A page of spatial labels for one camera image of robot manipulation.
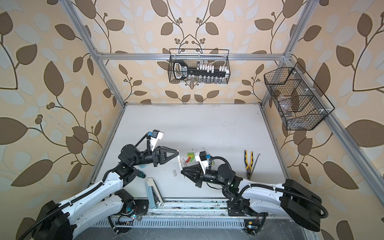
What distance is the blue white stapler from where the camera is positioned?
75cm

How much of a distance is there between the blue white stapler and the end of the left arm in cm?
25

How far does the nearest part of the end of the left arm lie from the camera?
563mm
